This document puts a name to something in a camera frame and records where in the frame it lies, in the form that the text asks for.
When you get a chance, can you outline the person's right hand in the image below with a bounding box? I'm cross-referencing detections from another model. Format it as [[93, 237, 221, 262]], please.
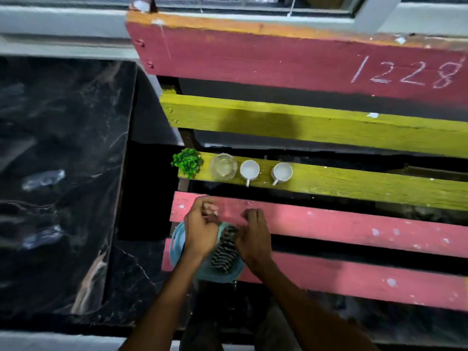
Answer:
[[235, 208, 273, 267]]

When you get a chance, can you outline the person's left hand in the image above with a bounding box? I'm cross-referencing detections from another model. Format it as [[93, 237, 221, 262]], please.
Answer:
[[184, 196, 221, 258]]

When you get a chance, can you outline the black white striped cloth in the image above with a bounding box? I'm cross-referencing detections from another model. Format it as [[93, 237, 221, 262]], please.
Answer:
[[210, 226, 239, 273]]

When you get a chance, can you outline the person's right forearm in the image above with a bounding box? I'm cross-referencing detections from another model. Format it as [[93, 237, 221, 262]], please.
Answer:
[[250, 260, 379, 351]]

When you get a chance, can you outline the person's left forearm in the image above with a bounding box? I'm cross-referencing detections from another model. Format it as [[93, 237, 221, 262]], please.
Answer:
[[119, 250, 205, 351]]

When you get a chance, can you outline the white ceramic cup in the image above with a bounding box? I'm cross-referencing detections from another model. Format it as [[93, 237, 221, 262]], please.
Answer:
[[240, 160, 260, 187], [271, 162, 293, 186]]

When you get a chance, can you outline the small green artificial plant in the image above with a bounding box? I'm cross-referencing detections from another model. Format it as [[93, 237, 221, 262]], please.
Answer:
[[171, 148, 204, 180]]

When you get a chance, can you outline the blue plastic bowl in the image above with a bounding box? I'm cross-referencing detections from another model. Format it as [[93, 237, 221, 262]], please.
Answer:
[[169, 221, 246, 284]]

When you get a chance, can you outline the black marble slab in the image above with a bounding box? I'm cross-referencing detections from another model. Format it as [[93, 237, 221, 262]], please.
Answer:
[[0, 56, 138, 319]]

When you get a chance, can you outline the red and yellow wooden bench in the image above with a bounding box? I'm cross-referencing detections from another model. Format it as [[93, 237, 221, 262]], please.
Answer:
[[126, 10, 468, 313]]

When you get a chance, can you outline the grey window frame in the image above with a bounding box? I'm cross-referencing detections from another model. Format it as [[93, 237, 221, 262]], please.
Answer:
[[0, 0, 468, 39]]

